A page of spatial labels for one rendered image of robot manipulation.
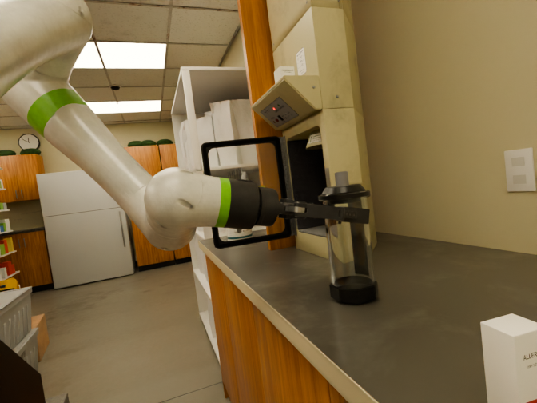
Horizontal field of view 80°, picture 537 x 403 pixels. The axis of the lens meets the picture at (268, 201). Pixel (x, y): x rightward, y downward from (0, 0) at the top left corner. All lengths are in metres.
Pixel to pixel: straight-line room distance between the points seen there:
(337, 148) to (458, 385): 0.70
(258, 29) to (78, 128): 0.90
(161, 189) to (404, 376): 0.44
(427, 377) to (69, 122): 0.74
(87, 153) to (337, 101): 0.69
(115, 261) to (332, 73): 5.19
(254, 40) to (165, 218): 1.00
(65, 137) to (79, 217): 5.09
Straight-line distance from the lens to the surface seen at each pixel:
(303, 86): 0.99
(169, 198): 0.53
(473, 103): 1.18
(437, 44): 1.29
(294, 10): 1.20
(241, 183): 0.58
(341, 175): 0.69
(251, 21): 1.45
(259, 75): 1.37
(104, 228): 5.79
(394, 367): 0.52
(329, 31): 1.10
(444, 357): 0.55
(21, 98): 0.83
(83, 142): 0.74
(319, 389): 0.69
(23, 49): 0.58
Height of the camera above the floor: 1.21
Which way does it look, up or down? 3 degrees down
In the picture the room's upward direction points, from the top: 7 degrees counter-clockwise
